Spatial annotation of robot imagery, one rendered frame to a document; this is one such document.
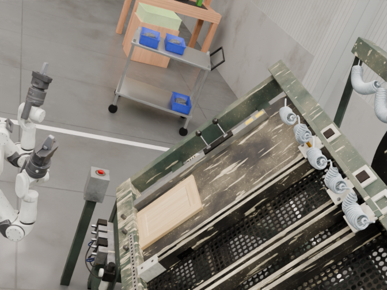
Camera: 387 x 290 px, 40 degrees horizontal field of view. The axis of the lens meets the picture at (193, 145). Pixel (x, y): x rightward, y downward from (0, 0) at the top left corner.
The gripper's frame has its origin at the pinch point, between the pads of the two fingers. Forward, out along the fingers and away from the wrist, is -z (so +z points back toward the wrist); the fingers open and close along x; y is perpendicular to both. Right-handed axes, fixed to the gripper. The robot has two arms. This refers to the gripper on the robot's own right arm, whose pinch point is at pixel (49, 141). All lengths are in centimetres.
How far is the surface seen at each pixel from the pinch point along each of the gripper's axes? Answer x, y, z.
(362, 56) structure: 160, 94, -45
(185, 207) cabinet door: 67, 62, 47
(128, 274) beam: 28, 58, 72
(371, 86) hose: 136, 104, -42
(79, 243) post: 77, 22, 137
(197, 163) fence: 97, 53, 40
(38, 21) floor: 507, -259, 320
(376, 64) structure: 146, 100, -51
